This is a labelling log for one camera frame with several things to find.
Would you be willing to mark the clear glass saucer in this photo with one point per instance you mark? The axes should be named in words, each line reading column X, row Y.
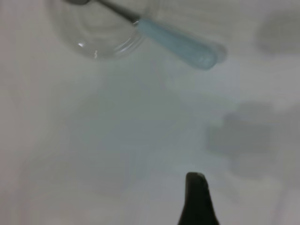
column 100, row 35

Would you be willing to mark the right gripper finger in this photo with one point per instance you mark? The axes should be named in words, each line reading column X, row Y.
column 198, row 204

